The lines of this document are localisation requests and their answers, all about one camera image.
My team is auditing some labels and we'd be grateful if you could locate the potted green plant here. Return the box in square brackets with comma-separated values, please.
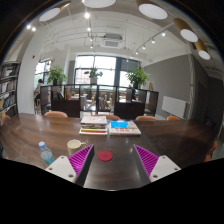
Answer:
[86, 68, 103, 84]
[126, 68, 148, 89]
[47, 65, 67, 85]

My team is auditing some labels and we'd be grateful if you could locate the white board leaning on wall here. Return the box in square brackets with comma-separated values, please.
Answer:
[162, 96, 186, 118]

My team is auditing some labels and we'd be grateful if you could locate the orange chair far left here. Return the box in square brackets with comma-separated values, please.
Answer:
[44, 111, 68, 118]

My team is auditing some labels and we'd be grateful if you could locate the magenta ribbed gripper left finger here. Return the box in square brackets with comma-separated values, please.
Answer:
[46, 145, 95, 186]

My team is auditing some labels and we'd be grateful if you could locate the red round coaster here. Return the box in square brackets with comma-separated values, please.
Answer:
[98, 151, 113, 161]

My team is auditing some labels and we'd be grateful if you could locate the orange chair right side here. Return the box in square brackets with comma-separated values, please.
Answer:
[203, 141, 218, 162]

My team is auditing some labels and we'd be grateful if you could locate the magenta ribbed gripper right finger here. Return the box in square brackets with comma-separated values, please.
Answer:
[134, 145, 180, 183]

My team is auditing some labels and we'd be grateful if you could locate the wall bookshelf with books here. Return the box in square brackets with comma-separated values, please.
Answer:
[0, 61, 21, 119]

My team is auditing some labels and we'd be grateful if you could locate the dark open shelf unit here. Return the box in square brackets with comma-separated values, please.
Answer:
[39, 84, 159, 119]

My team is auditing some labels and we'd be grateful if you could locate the right potted green plant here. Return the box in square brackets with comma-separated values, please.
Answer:
[126, 68, 148, 89]

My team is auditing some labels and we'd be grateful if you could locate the stack of books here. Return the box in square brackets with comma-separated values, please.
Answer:
[79, 116, 107, 135]

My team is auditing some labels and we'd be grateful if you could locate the orange chair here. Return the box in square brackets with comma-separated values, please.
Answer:
[106, 115, 120, 121]
[167, 116, 180, 120]
[135, 116, 158, 121]
[203, 141, 218, 162]
[44, 111, 68, 118]

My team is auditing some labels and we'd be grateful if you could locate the cream ceramic mug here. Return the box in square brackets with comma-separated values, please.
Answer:
[67, 139, 86, 155]

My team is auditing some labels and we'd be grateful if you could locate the clear water bottle blue cap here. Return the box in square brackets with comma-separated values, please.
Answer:
[39, 141, 55, 165]

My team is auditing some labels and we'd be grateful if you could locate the middle potted green plant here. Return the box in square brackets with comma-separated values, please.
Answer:
[86, 68, 103, 84]

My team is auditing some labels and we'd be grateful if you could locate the left potted green plant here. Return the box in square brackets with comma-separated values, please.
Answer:
[47, 65, 67, 85]

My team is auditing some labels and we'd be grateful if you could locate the blue and white book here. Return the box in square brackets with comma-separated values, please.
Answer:
[109, 120, 141, 135]

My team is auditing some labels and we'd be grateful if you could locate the ceiling air conditioner unit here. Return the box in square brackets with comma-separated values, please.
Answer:
[101, 33, 123, 49]

